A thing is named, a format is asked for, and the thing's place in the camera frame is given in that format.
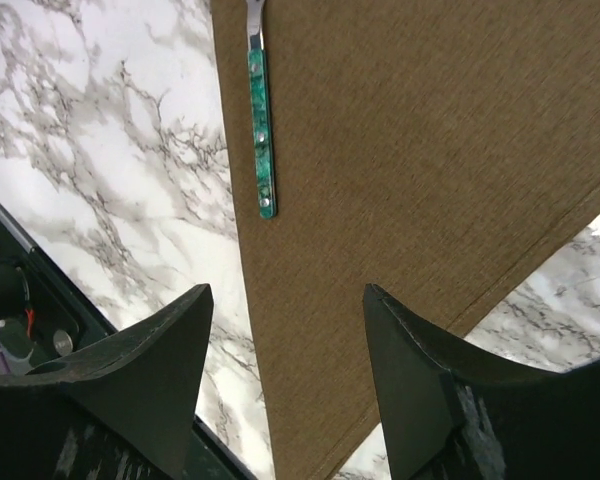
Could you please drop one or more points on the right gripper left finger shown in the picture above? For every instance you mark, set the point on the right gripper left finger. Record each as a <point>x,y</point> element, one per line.
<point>121,408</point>

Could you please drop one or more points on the spoon with teal handle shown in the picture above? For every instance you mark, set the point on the spoon with teal handle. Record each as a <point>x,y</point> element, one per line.
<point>260,110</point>

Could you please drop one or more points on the brown cloth napkin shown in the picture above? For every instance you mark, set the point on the brown cloth napkin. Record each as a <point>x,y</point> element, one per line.
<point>440,149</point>

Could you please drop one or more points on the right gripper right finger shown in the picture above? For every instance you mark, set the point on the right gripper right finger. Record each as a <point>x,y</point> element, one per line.
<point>451,410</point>

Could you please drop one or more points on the black mounting base rail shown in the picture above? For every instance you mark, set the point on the black mounting base rail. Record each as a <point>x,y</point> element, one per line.
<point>45,317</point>

